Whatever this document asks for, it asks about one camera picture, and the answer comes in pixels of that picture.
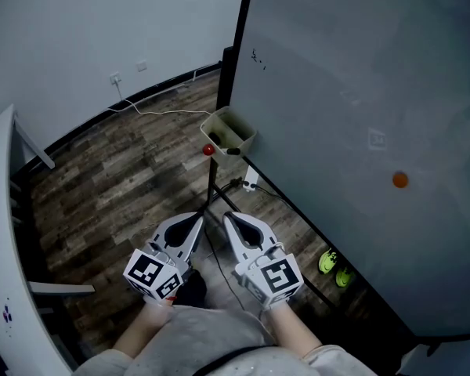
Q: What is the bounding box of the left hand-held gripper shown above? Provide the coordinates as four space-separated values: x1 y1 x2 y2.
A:
122 211 205 302

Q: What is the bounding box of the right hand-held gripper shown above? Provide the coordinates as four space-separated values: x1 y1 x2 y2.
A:
222 210 305 312

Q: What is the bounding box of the person's right forearm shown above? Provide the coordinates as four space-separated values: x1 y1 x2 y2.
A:
265 302 324 358

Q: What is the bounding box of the person's left forearm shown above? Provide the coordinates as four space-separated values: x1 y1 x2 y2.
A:
111 294 177 359

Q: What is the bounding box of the large whiteboard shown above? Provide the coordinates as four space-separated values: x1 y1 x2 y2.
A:
229 0 470 338

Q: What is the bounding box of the person's left hand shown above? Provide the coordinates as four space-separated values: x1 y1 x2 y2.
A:
152 295 178 309

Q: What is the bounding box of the person's black shoe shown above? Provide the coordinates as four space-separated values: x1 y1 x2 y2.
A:
175 268 208 309

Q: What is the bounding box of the white power strip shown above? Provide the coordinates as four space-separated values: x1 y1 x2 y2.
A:
242 165 259 193

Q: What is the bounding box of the black tripod stand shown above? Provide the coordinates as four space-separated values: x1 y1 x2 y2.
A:
193 154 242 215

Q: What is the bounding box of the neon green shoe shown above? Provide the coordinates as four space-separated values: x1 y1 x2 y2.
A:
334 265 356 289
317 248 340 276

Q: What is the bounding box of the person's white t-shirt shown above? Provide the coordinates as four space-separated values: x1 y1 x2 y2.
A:
72 303 377 376

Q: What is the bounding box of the black floor cable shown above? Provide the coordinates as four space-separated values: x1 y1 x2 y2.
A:
202 225 247 312

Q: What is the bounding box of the white cable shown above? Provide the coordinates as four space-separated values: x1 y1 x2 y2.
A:
107 79 213 117

